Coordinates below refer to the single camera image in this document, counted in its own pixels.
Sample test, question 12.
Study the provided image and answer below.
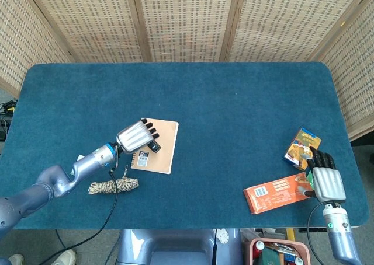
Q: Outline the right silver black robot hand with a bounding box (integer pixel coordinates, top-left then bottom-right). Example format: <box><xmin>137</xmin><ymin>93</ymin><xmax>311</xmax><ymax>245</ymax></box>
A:
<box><xmin>297</xmin><ymin>145</ymin><xmax>347</xmax><ymax>203</ymax></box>

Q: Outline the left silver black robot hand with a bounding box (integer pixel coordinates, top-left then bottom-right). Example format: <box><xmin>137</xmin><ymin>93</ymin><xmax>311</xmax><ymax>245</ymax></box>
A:
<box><xmin>116</xmin><ymin>118</ymin><xmax>160</xmax><ymax>154</ymax></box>

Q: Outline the yellow blue carton box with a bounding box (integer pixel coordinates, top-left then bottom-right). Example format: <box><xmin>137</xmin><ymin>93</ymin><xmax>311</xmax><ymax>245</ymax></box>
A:
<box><xmin>282</xmin><ymin>127</ymin><xmax>322</xmax><ymax>172</ymax></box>

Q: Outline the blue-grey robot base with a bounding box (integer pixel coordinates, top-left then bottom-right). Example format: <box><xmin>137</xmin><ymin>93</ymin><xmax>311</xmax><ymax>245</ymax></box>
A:
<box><xmin>116</xmin><ymin>228</ymin><xmax>243</xmax><ymax>265</ymax></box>

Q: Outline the brown spiral notebook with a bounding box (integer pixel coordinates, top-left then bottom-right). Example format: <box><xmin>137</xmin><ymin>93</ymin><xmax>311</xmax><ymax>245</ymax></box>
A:
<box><xmin>130</xmin><ymin>117</ymin><xmax>179</xmax><ymax>175</ymax></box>

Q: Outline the flat orange box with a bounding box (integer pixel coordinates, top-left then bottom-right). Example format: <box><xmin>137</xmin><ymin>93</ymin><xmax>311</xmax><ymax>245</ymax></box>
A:
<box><xmin>243</xmin><ymin>172</ymin><xmax>315</xmax><ymax>215</ymax></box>

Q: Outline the blue table mat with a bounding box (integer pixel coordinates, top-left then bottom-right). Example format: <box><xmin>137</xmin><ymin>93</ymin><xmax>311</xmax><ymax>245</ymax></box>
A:
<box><xmin>0</xmin><ymin>61</ymin><xmax>370</xmax><ymax>230</ymax></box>

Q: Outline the dark green book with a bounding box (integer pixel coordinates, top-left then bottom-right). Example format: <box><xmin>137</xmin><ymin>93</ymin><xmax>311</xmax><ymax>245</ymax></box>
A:
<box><xmin>258</xmin><ymin>247</ymin><xmax>282</xmax><ymax>265</ymax></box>

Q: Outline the red bottle white cap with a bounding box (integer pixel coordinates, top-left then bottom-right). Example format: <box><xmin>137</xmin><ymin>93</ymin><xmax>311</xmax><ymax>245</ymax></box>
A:
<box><xmin>253</xmin><ymin>241</ymin><xmax>265</xmax><ymax>260</ymax></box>

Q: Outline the pink plastic basket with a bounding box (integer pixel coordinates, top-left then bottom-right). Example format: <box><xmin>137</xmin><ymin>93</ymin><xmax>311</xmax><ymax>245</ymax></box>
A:
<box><xmin>244</xmin><ymin>238</ymin><xmax>312</xmax><ymax>265</ymax></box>

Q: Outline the woven bamboo folding screen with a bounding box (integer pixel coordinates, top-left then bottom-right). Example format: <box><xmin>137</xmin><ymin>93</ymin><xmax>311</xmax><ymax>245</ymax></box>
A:
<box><xmin>0</xmin><ymin>0</ymin><xmax>374</xmax><ymax>142</ymax></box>

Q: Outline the white shoe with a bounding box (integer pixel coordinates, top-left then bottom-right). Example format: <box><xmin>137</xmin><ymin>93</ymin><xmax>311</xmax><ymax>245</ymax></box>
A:
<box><xmin>51</xmin><ymin>249</ymin><xmax>78</xmax><ymax>265</ymax></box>
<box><xmin>8</xmin><ymin>253</ymin><xmax>26</xmax><ymax>265</ymax></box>

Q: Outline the coiled beige brown rope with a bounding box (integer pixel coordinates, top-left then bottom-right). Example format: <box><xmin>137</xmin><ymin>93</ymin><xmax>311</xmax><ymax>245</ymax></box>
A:
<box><xmin>88</xmin><ymin>165</ymin><xmax>140</xmax><ymax>196</ymax></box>

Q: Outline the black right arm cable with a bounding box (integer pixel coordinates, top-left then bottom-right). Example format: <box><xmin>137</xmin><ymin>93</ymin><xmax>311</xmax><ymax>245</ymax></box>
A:
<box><xmin>306</xmin><ymin>200</ymin><xmax>327</xmax><ymax>265</ymax></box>

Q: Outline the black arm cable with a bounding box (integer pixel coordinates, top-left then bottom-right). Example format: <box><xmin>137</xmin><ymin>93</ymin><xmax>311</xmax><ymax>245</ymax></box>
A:
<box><xmin>39</xmin><ymin>166</ymin><xmax>120</xmax><ymax>265</ymax></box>
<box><xmin>306</xmin><ymin>200</ymin><xmax>327</xmax><ymax>265</ymax></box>

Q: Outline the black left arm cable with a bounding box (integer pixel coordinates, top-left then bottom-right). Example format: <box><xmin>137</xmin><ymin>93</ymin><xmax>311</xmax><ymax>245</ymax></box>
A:
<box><xmin>39</xmin><ymin>166</ymin><xmax>120</xmax><ymax>265</ymax></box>

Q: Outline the blue floor cable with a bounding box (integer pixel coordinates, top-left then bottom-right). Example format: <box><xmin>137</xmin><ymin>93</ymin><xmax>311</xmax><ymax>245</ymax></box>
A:
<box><xmin>54</xmin><ymin>229</ymin><xmax>67</xmax><ymax>250</ymax></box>

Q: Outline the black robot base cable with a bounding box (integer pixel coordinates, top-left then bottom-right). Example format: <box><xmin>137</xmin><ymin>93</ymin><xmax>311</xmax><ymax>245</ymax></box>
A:
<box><xmin>213</xmin><ymin>228</ymin><xmax>219</xmax><ymax>265</ymax></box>

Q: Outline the black floor cable bundle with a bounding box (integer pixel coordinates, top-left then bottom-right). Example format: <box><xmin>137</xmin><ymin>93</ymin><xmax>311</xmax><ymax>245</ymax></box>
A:
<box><xmin>0</xmin><ymin>100</ymin><xmax>16</xmax><ymax>141</ymax></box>

